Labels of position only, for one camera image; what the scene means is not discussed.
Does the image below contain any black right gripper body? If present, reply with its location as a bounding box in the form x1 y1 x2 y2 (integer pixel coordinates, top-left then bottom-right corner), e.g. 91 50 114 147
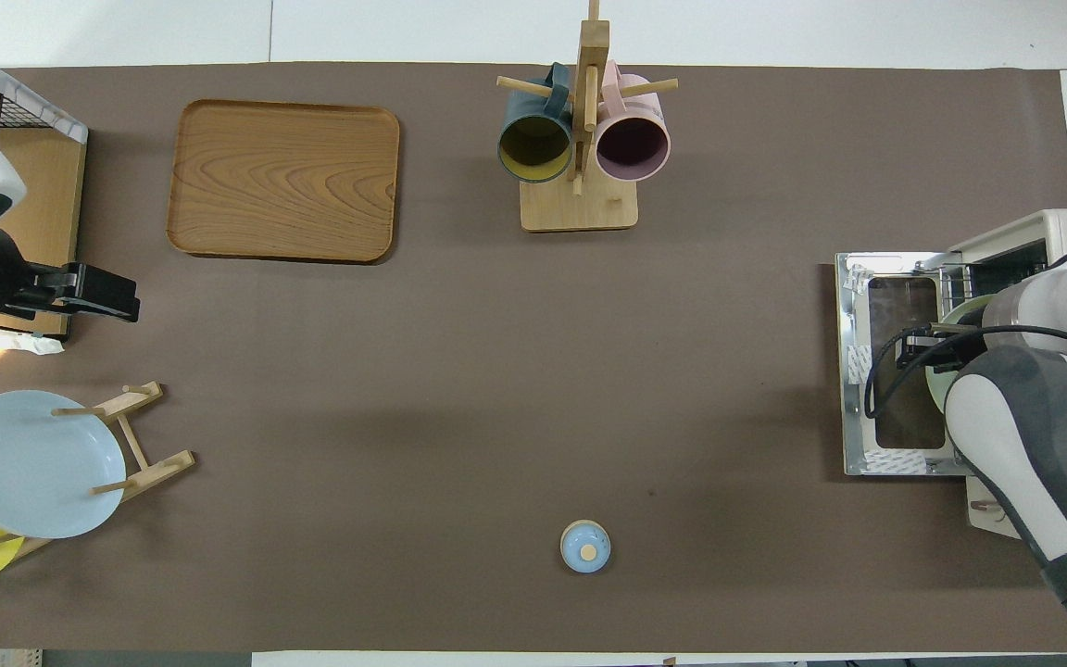
895 326 960 370

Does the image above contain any pale green ceramic plate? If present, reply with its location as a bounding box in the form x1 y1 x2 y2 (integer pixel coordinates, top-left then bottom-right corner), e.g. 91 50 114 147
925 295 998 415

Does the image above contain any glass oven door with handle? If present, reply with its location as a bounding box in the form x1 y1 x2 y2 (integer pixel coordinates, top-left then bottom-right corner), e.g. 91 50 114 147
835 250 974 478

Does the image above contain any white toaster oven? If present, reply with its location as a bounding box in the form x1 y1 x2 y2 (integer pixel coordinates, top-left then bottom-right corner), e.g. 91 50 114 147
835 208 1067 540

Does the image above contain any wooden plate rack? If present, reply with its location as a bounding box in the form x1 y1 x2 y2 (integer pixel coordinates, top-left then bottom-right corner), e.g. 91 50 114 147
0 381 196 561

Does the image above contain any light blue plate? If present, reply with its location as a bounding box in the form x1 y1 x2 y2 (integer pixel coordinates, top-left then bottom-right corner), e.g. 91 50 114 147
0 390 127 540

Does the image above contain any brown wooden tray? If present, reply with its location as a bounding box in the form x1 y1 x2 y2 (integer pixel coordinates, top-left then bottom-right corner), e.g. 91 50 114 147
166 99 402 265

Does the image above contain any brown table mat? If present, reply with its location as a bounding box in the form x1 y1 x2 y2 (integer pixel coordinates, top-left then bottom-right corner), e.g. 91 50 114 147
0 63 1067 654

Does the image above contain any pink mug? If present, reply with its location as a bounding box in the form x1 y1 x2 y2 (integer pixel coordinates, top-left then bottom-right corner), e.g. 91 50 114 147
595 61 672 182

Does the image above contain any wooden mug rack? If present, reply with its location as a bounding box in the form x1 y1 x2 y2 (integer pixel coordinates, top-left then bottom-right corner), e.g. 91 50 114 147
496 0 680 233

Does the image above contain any small blue round lid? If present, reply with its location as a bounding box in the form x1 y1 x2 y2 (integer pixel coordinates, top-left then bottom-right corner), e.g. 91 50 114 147
559 520 612 574

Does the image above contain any dark blue mug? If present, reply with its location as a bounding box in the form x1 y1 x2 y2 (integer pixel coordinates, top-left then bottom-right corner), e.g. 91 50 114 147
497 63 575 184

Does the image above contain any metal wire oven rack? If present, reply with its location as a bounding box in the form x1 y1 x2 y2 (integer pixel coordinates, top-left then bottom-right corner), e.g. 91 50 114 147
913 262 977 308

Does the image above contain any wire and wood shelf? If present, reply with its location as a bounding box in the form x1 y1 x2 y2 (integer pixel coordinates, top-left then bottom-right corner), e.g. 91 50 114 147
0 37 90 355

